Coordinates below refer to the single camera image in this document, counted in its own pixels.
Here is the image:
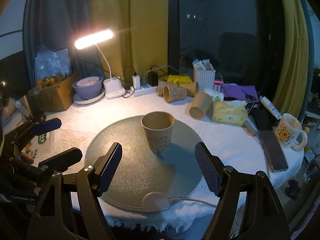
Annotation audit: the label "patterned brown paper cup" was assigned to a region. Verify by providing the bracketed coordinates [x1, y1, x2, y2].
[141, 111, 175, 154]

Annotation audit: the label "white green printed cup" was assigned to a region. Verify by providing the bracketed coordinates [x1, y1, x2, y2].
[203, 88, 224, 102]

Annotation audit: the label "plain brown cup lying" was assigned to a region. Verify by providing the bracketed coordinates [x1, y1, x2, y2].
[189, 92, 212, 120]

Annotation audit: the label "patterned cup back lying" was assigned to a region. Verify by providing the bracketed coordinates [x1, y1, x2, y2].
[158, 80, 167, 96]

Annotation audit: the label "patterned cup lying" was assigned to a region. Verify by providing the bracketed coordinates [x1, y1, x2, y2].
[158, 80, 167, 96]
[163, 84, 187, 103]

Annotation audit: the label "patterned cup front lying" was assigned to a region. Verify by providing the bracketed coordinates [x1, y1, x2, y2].
[163, 84, 187, 103]

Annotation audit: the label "plain brown cup back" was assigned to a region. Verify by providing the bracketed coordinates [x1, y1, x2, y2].
[180, 82, 199, 97]

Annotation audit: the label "dark phone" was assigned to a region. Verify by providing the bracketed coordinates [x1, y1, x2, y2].
[258, 131, 289, 172]

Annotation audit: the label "cardboard box with fruit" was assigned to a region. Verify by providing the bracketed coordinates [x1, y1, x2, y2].
[28, 72, 81, 112]

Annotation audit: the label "white plate under bowl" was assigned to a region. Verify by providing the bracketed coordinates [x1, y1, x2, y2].
[73, 87, 106, 106]

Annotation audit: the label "round grey heating mat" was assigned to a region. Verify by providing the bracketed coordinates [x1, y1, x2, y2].
[85, 116, 202, 212]

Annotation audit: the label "white tablecloth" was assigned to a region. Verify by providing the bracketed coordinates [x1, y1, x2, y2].
[4, 89, 304, 233]

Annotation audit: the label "purple bowl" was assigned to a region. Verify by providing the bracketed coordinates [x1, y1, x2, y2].
[72, 76, 103, 100]

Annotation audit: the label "white bear mug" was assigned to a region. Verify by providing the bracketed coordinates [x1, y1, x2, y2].
[274, 113, 308, 151]

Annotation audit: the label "white desk lamp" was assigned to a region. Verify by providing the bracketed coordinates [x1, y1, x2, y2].
[74, 28, 126, 100]

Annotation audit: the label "yellow tissue pack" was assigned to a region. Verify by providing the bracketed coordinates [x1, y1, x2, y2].
[212, 100, 248, 126]

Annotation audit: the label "white tube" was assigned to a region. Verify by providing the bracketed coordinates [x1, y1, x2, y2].
[259, 96, 282, 120]

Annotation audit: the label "white charger plug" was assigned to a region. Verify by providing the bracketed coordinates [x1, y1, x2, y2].
[132, 75, 141, 90]

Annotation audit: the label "white power strip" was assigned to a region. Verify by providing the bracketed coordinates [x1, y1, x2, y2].
[134, 84, 158, 97]

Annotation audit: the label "black scissors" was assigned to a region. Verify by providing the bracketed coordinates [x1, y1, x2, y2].
[245, 94, 258, 103]

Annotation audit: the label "purple cloth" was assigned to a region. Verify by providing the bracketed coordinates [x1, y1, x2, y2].
[221, 84, 259, 103]

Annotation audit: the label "black charger adapter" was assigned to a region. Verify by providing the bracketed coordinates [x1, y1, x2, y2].
[148, 72, 158, 87]

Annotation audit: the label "teal curtain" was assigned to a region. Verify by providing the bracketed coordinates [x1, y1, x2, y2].
[23, 0, 103, 83]

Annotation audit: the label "pink-capped small bottle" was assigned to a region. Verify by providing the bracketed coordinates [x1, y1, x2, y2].
[214, 80, 223, 92]

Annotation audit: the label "yellow plastic bag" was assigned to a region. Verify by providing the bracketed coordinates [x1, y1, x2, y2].
[166, 75, 193, 86]

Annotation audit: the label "white basket with packets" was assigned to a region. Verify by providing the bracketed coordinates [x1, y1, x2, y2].
[192, 59, 215, 92]

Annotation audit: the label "yellow curtain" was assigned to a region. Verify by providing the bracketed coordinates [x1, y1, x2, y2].
[90, 0, 169, 82]

